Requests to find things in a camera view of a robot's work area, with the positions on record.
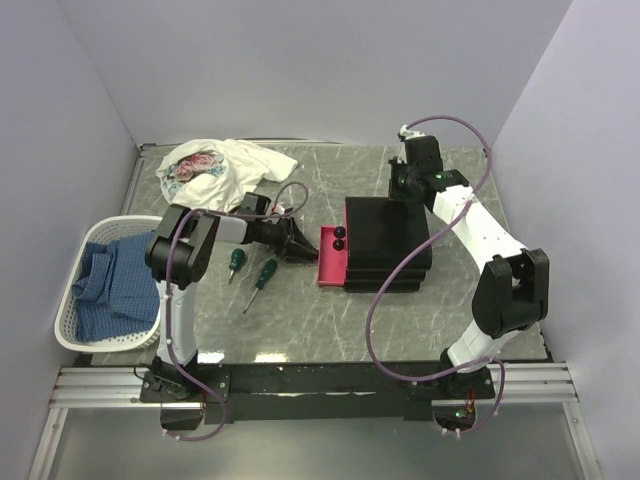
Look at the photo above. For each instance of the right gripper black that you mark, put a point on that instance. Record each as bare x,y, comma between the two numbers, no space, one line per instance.
396,167

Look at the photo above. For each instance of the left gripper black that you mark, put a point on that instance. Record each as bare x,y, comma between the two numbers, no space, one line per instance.
293,246

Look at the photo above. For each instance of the pink bottom drawer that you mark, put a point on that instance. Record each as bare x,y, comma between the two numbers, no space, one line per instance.
333,256

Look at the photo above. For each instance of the green long screwdriver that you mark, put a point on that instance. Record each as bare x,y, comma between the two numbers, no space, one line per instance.
267,272

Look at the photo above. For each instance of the black drawer cabinet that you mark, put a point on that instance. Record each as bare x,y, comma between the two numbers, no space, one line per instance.
380,233

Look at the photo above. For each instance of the green stubby screwdriver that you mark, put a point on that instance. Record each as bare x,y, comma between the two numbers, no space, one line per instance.
237,261

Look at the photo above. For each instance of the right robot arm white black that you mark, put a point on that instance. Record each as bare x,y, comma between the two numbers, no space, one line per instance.
512,291

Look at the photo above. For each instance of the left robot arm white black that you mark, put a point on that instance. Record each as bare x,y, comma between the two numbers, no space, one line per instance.
179,256

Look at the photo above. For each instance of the white floral t-shirt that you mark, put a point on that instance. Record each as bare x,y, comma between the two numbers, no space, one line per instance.
216,174

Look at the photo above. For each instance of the blue checked shirt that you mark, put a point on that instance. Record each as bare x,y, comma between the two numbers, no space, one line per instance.
115,293

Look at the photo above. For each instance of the white laundry basket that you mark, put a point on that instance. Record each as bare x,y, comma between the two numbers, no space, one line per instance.
103,232

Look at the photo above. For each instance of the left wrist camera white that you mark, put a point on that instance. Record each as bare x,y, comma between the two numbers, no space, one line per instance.
281,209

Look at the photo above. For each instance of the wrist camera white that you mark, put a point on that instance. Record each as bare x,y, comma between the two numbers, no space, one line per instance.
406,133
281,209

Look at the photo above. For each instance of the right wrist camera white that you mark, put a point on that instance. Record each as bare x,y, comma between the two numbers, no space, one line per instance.
406,133

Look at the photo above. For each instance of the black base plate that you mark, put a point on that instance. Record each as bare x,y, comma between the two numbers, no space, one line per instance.
303,391

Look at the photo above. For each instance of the aluminium rail frame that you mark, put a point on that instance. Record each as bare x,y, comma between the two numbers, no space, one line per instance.
114,387

